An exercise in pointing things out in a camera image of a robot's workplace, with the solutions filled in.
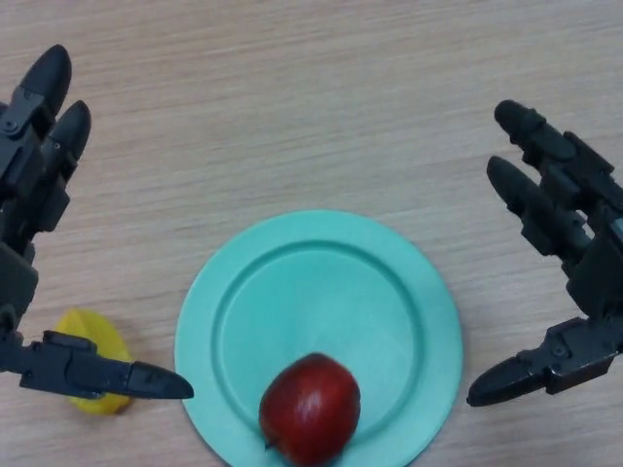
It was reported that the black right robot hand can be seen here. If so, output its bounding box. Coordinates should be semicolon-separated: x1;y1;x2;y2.
465;99;623;409

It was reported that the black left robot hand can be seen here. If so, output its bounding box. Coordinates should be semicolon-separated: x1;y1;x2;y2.
0;44;195;401

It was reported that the green round plate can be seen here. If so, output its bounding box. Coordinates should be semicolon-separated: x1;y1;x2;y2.
174;209;463;467

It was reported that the yellow starfruit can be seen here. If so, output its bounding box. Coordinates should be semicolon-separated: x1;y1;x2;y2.
54;307;133;416

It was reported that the red apple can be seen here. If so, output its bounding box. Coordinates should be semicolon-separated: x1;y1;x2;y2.
258;353;362;467

